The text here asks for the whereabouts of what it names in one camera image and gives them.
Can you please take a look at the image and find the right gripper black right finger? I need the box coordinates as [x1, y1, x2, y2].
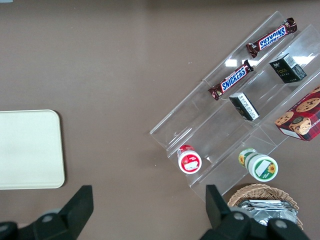
[197, 184, 313, 240]

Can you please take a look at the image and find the light wicker basket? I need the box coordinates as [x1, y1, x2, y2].
[227, 183, 305, 231]

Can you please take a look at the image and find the red chocolate-chip cookie box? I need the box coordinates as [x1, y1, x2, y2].
[274, 86, 320, 142]

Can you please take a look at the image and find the stack of foil containers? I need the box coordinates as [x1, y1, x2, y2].
[234, 199, 299, 227]

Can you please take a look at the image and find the cream rectangular tray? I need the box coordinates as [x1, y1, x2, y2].
[0, 109, 66, 190]

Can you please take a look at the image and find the Snickers chocolate bar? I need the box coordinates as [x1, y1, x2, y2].
[208, 59, 255, 101]
[245, 17, 298, 59]

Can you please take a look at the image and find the green sunflower cup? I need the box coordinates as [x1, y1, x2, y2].
[237, 147, 279, 182]

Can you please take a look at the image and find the clear acrylic stepped shelf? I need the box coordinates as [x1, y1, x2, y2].
[149, 10, 320, 197]

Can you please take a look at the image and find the red-lidded white cup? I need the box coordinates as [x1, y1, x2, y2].
[176, 144, 203, 174]

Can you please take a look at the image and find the small black box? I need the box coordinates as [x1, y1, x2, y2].
[228, 91, 260, 122]
[269, 53, 308, 85]

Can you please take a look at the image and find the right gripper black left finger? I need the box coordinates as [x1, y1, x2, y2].
[0, 184, 94, 240]

